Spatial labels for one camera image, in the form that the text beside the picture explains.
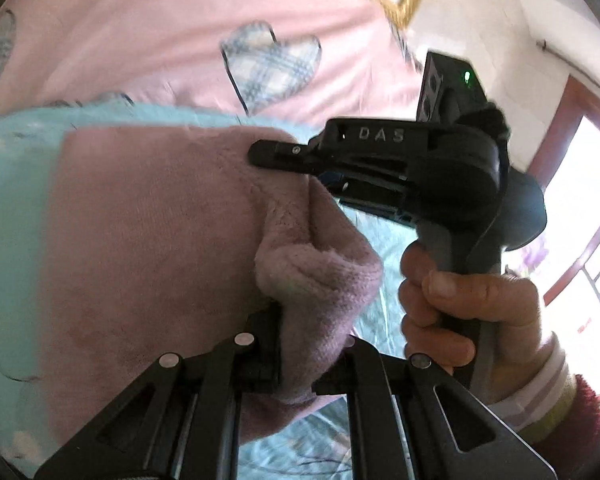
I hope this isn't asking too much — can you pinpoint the white and red sleeve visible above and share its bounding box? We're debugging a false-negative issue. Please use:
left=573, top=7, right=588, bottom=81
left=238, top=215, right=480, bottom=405
left=487, top=338, right=600, bottom=479

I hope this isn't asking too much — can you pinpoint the mauve knit sweater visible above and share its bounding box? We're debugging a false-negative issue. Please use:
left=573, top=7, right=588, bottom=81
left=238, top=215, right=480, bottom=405
left=38, top=127, right=382, bottom=442

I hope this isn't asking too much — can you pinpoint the red-framed window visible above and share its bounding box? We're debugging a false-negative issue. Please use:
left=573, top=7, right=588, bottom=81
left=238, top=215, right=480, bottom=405
left=528, top=77, right=600, bottom=400

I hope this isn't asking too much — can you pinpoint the pink quilt with plaid hearts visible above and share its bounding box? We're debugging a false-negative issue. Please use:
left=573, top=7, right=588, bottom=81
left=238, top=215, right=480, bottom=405
left=0, top=0, right=421, bottom=125

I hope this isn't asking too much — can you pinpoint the person's right hand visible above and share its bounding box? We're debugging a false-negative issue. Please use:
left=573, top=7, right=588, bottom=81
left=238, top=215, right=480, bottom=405
left=399, top=242, right=554, bottom=377

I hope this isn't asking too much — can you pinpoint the turquoise floral bed sheet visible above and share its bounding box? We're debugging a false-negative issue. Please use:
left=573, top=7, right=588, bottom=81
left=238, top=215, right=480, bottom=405
left=0, top=98, right=416, bottom=479

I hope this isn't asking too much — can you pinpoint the black camera box green light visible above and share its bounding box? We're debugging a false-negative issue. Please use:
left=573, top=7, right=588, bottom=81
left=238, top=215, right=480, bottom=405
left=416, top=51, right=487, bottom=124

